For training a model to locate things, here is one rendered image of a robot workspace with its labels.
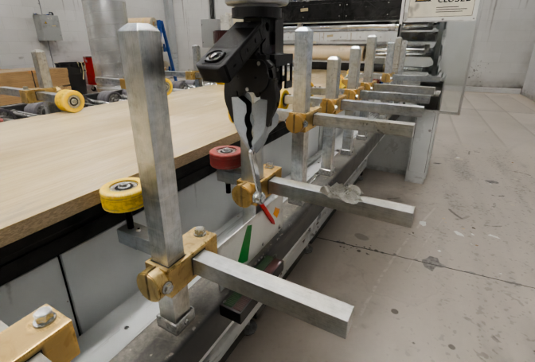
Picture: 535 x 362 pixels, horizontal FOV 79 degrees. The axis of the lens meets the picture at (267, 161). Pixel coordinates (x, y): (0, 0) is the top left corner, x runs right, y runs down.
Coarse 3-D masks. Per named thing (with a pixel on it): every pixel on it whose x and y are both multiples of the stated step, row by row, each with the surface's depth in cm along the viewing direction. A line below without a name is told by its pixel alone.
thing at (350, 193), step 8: (336, 184) 65; (320, 192) 65; (328, 192) 63; (336, 192) 63; (344, 192) 63; (352, 192) 62; (360, 192) 64; (344, 200) 61; (352, 200) 61; (360, 200) 61
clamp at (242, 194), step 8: (264, 168) 75; (280, 168) 75; (264, 176) 70; (272, 176) 72; (280, 176) 76; (240, 184) 67; (248, 184) 67; (264, 184) 69; (232, 192) 67; (240, 192) 66; (248, 192) 65; (264, 192) 70; (240, 200) 67; (248, 200) 66
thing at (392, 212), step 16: (224, 176) 76; (240, 176) 74; (272, 192) 71; (288, 192) 69; (304, 192) 67; (336, 208) 64; (352, 208) 63; (368, 208) 61; (384, 208) 59; (400, 208) 59; (400, 224) 59
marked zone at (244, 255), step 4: (248, 228) 66; (248, 232) 67; (244, 236) 66; (248, 236) 67; (244, 240) 66; (248, 240) 67; (244, 244) 66; (248, 244) 68; (244, 248) 66; (248, 248) 68; (240, 252) 65; (244, 252) 67; (248, 252) 68; (240, 256) 66; (244, 256) 67; (240, 260) 66; (244, 260) 67
